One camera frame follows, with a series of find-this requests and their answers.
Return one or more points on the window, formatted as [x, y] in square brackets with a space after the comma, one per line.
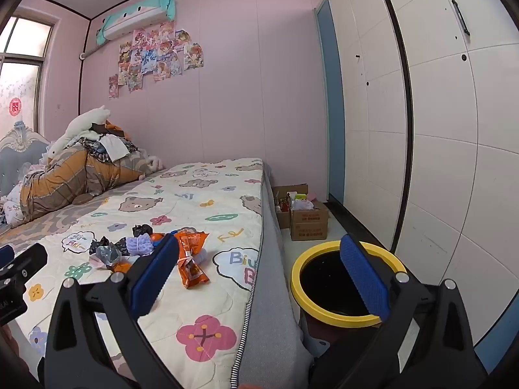
[24, 69]

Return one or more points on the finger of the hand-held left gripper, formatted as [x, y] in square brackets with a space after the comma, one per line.
[28, 261]
[5, 255]

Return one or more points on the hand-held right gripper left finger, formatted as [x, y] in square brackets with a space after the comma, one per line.
[152, 279]

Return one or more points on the floral pillow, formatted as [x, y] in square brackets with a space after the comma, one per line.
[9, 206]

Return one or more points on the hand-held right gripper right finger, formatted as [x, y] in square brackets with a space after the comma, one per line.
[365, 279]

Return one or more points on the white plush toy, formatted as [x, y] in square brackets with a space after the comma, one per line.
[81, 125]

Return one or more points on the pink plush toy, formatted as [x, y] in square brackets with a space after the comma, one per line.
[154, 163]

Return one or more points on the white folded cloth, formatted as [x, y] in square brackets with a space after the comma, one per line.
[115, 146]

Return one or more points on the group of wall posters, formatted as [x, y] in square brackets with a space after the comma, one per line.
[162, 52]

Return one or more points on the orange grey quilt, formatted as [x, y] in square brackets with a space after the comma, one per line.
[69, 178]

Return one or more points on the black plastic bag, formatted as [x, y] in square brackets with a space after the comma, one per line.
[121, 248]
[97, 246]
[142, 230]

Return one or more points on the white wardrobe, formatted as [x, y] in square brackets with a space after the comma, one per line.
[446, 129]

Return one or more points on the red window sticker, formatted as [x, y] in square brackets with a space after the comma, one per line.
[15, 106]

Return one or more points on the grey tufted headboard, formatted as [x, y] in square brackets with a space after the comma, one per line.
[16, 146]

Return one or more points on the orange snack wrapper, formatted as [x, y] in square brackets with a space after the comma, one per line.
[190, 269]

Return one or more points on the white air conditioner pipe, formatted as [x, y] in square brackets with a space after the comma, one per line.
[91, 50]

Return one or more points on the open cardboard box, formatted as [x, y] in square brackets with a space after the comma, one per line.
[284, 219]

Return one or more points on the dark plaid cloth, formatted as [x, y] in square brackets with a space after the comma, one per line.
[93, 148]

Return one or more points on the air conditioner with teal cover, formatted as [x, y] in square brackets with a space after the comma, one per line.
[133, 18]

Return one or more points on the cream bear print blanket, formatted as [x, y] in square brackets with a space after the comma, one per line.
[182, 202]

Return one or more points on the yellow rimmed trash bin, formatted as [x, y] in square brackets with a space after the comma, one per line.
[324, 283]

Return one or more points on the purple foam net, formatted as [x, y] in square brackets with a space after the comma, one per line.
[140, 246]

